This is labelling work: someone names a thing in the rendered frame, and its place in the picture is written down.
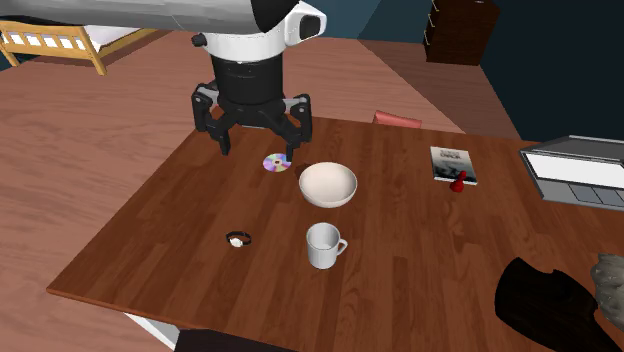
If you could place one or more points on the pink chair back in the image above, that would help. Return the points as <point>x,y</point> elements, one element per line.
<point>396,120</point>

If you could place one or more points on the shiny compact disc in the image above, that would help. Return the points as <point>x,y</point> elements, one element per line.
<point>272,164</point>

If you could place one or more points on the black wristwatch with white face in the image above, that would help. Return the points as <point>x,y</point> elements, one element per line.
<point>238,241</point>

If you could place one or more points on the dark brown chest of drawers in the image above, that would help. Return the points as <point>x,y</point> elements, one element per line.
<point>458,31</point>

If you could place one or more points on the brown wooden table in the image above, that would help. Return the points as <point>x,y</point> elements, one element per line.
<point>234,287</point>

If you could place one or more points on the black rounded object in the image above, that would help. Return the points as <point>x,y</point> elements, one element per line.
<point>541,307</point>

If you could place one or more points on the grey book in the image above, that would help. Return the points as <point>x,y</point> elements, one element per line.
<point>448,161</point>

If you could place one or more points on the white mug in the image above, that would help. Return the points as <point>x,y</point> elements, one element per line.
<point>322,251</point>

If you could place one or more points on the cream bowl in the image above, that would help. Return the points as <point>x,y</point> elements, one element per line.
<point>327,185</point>

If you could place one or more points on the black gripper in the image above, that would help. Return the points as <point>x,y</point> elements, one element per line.
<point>248,83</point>

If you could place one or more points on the light wooden bed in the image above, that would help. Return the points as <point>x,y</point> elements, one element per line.
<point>58,41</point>

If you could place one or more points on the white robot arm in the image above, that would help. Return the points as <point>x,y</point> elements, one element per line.
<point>146,12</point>

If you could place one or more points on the grey rough object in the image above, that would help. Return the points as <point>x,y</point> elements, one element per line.
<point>612,287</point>

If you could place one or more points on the red pawn figure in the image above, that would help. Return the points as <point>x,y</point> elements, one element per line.
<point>457,184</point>

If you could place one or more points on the grey laptop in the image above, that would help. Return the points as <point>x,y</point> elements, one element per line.
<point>570,170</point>

